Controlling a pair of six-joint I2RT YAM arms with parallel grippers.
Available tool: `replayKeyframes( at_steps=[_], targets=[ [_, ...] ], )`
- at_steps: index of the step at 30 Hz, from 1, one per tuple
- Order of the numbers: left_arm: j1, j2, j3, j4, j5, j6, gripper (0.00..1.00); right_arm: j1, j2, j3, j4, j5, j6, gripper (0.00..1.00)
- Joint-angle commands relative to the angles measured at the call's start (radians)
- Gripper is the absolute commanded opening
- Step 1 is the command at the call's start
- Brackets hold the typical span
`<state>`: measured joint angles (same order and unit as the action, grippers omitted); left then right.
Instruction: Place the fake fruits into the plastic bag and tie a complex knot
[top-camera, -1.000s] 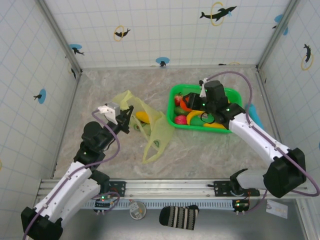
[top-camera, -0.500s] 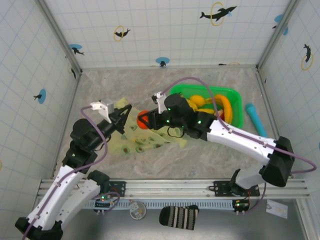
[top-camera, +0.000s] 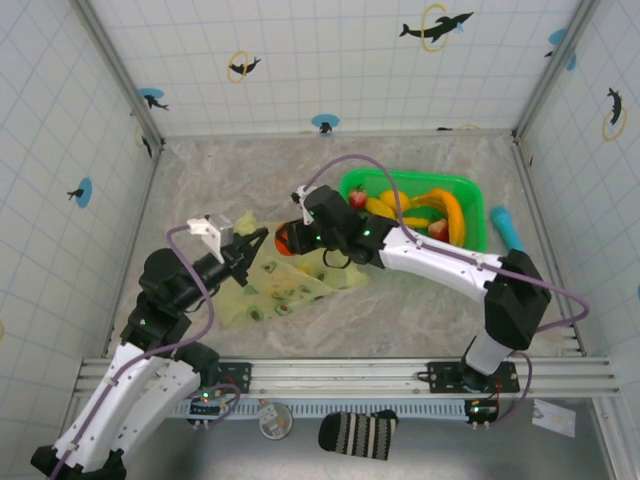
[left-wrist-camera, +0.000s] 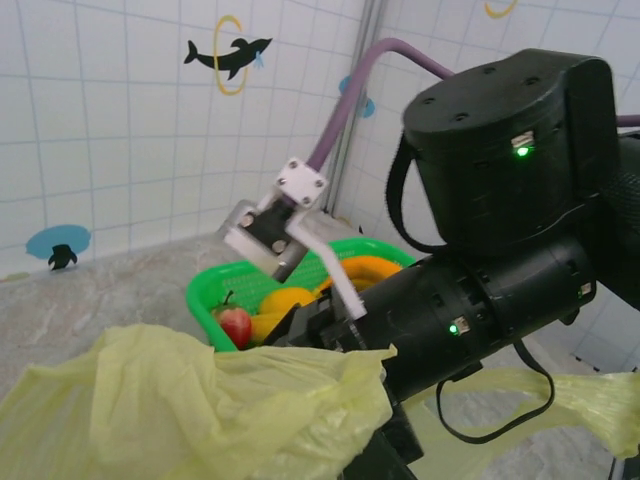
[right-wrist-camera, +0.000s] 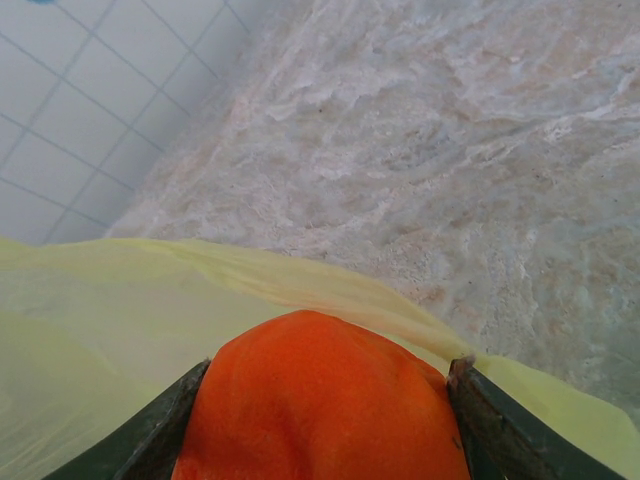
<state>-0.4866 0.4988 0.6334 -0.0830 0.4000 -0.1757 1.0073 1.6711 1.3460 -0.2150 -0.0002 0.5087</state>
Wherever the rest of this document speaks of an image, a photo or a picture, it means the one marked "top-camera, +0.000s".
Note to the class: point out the fake orange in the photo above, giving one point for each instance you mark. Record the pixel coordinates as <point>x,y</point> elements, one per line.
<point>282,242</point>

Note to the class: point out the yellow-green avocado print plastic bag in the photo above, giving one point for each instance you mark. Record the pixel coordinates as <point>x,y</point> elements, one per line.
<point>295,295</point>

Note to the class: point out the yellow fake lemon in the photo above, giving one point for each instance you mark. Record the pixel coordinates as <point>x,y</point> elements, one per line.
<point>387,196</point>

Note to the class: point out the green perforated plastic basket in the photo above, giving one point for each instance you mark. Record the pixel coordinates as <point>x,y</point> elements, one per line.
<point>477,215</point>

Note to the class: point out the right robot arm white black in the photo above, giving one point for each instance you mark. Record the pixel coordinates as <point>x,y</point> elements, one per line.
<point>440,260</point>

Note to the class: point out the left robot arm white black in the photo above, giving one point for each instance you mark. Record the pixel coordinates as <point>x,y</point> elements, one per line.
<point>125,395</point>

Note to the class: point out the small yellow fake banana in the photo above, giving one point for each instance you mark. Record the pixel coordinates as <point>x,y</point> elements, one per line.
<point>417,222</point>

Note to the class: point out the pink-red fake fruit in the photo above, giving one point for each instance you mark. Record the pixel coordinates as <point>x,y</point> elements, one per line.
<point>439,231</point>

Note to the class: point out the orange-yellow fake banana bunch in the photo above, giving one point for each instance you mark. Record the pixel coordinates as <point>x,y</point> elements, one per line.
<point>452,215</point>

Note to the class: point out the dolphin blue circle sticker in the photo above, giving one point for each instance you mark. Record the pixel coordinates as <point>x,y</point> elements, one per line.
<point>557,36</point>
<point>86,192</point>
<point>325,120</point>
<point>150,94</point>

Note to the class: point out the round metal disc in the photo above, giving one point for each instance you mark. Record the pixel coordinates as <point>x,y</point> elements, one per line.
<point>275,422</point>

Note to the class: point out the light blue cylinder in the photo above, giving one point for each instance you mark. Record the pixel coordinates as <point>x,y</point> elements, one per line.
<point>505,225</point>

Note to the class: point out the black beige striped sock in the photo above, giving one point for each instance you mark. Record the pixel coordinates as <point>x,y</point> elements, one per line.
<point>355,435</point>

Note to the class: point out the white paper card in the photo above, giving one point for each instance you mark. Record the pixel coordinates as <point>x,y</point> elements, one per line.
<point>555,420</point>

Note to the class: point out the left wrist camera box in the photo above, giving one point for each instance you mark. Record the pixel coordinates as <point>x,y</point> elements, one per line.
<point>220,235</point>

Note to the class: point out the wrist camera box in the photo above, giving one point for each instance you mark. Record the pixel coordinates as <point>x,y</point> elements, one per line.
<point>220,235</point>
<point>301,195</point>

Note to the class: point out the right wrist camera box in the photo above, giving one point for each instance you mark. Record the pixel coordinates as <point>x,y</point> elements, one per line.
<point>301,195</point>

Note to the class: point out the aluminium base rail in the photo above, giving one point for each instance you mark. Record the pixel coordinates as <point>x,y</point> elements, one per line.
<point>330,377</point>

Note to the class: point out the aluminium frame post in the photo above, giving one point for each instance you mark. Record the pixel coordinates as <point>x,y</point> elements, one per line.
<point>121,75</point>
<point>547,85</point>

